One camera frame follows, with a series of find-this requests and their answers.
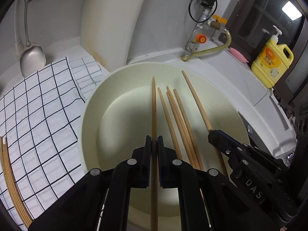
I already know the yellowish hose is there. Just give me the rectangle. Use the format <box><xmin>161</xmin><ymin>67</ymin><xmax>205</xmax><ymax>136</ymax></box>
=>
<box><xmin>181</xmin><ymin>30</ymin><xmax>232</xmax><ymax>62</ymax></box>

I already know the tapered wooden chopstick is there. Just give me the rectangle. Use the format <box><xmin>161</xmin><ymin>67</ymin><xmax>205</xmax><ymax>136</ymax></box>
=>
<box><xmin>150</xmin><ymin>76</ymin><xmax>159</xmax><ymax>231</ymax></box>
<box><xmin>182</xmin><ymin>70</ymin><xmax>228</xmax><ymax>177</ymax></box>
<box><xmin>157</xmin><ymin>87</ymin><xmax>183</xmax><ymax>159</ymax></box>
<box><xmin>166</xmin><ymin>91</ymin><xmax>196</xmax><ymax>167</ymax></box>
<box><xmin>173</xmin><ymin>89</ymin><xmax>205</xmax><ymax>172</ymax></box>
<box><xmin>166</xmin><ymin>86</ymin><xmax>201</xmax><ymax>170</ymax></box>

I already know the yellow detergent bottle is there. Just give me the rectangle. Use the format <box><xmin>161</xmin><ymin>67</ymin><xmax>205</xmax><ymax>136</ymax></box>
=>
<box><xmin>251</xmin><ymin>25</ymin><xmax>294</xmax><ymax>89</ymax></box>

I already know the cream plastic basin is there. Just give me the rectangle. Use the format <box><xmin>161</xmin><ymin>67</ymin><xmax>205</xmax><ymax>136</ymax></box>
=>
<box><xmin>77</xmin><ymin>63</ymin><xmax>251</xmax><ymax>231</ymax></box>

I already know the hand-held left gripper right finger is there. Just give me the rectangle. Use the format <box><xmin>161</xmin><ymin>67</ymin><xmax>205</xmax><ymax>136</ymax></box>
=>
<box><xmin>157</xmin><ymin>135</ymin><xmax>282</xmax><ymax>231</ymax></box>

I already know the white cutting board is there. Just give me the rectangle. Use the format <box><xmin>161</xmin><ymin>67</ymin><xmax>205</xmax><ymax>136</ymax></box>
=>
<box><xmin>79</xmin><ymin>0</ymin><xmax>154</xmax><ymax>69</ymax></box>

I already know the white black checked cloth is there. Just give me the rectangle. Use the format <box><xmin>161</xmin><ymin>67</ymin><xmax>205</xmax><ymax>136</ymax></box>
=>
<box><xmin>0</xmin><ymin>56</ymin><xmax>104</xmax><ymax>231</ymax></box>

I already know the pink soap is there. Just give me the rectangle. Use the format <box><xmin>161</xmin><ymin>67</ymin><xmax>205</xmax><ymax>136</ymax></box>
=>
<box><xmin>228</xmin><ymin>47</ymin><xmax>251</xmax><ymax>64</ymax></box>

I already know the dark window frame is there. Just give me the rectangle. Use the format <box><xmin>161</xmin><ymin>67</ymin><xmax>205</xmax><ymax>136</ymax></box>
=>
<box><xmin>226</xmin><ymin>0</ymin><xmax>308</xmax><ymax>101</ymax></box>

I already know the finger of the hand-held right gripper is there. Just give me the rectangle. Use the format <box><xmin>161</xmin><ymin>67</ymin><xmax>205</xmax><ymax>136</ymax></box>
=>
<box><xmin>208</xmin><ymin>129</ymin><xmax>249</xmax><ymax>164</ymax></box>

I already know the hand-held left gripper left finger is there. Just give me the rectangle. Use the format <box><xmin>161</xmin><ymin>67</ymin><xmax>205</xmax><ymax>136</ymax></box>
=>
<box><xmin>28</xmin><ymin>135</ymin><xmax>152</xmax><ymax>231</ymax></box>

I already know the metal spatula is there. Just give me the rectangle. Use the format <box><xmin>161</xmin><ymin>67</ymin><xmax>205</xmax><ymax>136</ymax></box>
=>
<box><xmin>20</xmin><ymin>0</ymin><xmax>47</xmax><ymax>78</ymax></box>

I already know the brass valve yellow handle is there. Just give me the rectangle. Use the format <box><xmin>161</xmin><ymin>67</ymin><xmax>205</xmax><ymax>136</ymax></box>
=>
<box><xmin>207</xmin><ymin>14</ymin><xmax>228</xmax><ymax>30</ymax></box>

